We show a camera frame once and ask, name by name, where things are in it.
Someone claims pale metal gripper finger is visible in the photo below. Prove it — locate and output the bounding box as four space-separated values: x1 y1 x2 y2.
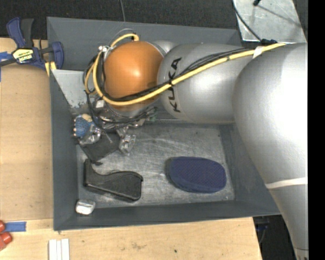
79 127 101 146
116 127 137 156

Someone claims black cloth pouch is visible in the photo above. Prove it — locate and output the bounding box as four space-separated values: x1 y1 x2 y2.
80 133 120 165

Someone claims pale wood board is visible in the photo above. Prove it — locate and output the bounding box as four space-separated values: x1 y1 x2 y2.
0 63 55 222

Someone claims small white box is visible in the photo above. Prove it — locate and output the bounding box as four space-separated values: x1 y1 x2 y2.
75 199 96 216

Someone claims dark blue oval pad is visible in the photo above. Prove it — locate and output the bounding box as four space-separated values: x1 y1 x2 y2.
165 156 228 194

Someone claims blue and tan toy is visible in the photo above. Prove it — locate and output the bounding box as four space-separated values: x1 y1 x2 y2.
71 113 95 140

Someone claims grey metal bin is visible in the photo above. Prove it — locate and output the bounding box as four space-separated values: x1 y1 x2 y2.
45 16 282 231

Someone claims black holster-shaped pouch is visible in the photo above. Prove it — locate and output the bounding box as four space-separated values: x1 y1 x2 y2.
82 158 144 202

